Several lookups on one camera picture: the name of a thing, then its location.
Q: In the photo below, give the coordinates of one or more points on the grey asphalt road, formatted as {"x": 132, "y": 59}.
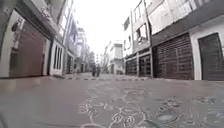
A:
{"x": 50, "y": 103}

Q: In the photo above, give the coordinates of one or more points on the group of people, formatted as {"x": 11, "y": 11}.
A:
{"x": 96, "y": 70}

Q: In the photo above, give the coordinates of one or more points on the row of street buildings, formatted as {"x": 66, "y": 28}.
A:
{"x": 108, "y": 58}

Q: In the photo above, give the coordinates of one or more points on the building with brown shutter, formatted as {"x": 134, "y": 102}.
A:
{"x": 26, "y": 43}

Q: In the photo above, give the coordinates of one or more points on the white chalk floor drawing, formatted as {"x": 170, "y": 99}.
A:
{"x": 140, "y": 106}

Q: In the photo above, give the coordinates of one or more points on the building with dark shutters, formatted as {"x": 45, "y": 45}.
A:
{"x": 186, "y": 43}

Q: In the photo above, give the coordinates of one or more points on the building with metal gates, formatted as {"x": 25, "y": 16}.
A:
{"x": 137, "y": 43}

